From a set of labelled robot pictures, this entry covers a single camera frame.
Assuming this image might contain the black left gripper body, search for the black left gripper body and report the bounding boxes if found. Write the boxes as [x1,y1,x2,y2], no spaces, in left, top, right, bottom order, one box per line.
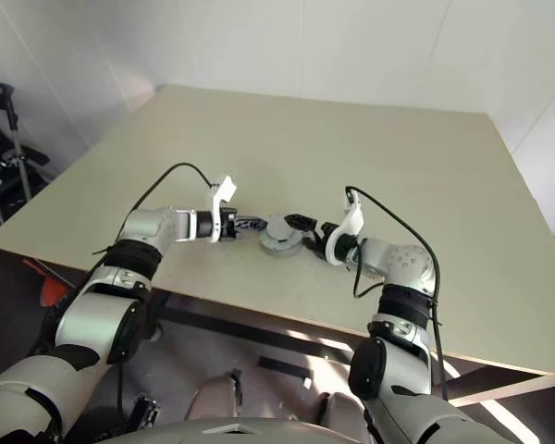
[219,207,241,241]

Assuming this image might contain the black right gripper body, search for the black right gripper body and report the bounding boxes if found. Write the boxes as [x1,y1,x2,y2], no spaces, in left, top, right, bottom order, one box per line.
[304,221,339,254]

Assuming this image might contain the round metal disc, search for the round metal disc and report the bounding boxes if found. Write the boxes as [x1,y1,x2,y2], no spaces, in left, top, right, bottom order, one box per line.
[262,214,302,246]

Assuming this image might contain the black floor tape strip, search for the black floor tape strip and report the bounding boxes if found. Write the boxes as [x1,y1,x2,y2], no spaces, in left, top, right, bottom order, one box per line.
[257,354,315,379]

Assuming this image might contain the beige rounded shape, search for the beige rounded shape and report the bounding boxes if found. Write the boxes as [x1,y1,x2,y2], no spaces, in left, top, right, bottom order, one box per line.
[321,391,366,425]

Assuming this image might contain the orange object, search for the orange object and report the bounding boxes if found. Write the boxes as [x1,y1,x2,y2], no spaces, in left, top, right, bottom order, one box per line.
[20,258,75,309]

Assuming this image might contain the silver robot torso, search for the silver robot torso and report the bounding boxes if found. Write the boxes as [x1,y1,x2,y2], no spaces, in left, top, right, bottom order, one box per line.
[156,417,366,444]

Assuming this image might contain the black folded cart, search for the black folded cart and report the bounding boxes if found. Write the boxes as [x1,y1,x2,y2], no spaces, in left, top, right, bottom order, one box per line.
[0,81,52,228]

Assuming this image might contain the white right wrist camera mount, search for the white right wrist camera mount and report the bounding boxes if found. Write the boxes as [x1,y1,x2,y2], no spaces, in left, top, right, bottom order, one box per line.
[326,191,365,267]

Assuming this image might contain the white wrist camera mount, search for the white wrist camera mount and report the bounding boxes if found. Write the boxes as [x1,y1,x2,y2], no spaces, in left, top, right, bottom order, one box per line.
[326,191,365,267]
[204,174,238,244]

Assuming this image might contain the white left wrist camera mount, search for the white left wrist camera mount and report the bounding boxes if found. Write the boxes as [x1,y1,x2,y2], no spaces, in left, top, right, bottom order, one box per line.
[204,174,238,244]

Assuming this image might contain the dark metal table frame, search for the dark metal table frame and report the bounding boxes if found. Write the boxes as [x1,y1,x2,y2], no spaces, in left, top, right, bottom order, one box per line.
[154,290,555,408]

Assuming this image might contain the black waist bracket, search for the black waist bracket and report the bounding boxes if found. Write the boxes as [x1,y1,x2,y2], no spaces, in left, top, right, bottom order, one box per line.
[129,392,161,431]

